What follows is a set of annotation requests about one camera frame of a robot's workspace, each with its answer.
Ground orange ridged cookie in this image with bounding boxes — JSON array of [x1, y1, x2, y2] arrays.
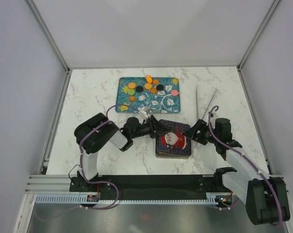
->
[[129, 96, 136, 102]]

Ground gold tin lid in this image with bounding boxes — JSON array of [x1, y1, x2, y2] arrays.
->
[[155, 119, 192, 149]]

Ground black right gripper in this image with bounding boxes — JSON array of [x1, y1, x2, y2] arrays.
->
[[181, 119, 219, 146]]

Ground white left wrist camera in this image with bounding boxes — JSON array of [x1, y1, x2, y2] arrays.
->
[[140, 106, 150, 119]]

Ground black sandwich cookie right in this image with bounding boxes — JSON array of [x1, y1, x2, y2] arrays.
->
[[156, 84, 164, 91]]

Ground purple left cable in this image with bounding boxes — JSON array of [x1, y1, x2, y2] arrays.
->
[[78, 104, 141, 185]]

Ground black sandwich cookie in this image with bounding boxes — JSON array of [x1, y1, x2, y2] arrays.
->
[[136, 86, 144, 93], [156, 84, 164, 91]]

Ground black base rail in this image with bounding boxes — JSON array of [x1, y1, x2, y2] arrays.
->
[[69, 174, 232, 201]]

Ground orange fish cookie top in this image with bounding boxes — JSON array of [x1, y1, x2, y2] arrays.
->
[[146, 75, 153, 83]]

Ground green cookie on tray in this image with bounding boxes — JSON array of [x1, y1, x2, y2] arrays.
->
[[127, 89, 135, 96]]

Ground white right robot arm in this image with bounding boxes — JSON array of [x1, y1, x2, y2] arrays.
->
[[184, 118, 291, 225]]

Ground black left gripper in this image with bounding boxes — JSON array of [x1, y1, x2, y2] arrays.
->
[[131, 115, 172, 139]]

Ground silver metal tongs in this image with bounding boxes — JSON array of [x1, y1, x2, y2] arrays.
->
[[195, 83, 217, 119]]

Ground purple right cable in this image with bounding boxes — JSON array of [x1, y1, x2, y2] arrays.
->
[[207, 105, 283, 226]]

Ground square cookie tin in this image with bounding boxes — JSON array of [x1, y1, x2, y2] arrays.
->
[[155, 146, 192, 159]]

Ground purple cable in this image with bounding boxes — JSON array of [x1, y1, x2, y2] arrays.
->
[[78, 104, 141, 185], [207, 105, 283, 226]]

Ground pink cookie right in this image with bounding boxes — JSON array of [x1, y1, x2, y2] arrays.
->
[[171, 89, 179, 96]]

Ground orange round cookie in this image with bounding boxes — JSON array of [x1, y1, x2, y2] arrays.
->
[[144, 83, 152, 90], [128, 83, 136, 89]]

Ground orange round cookie centre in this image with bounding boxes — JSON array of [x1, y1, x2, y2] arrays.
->
[[144, 83, 152, 90]]

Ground teal floral tray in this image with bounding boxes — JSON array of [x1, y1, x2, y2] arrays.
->
[[115, 76, 181, 114]]

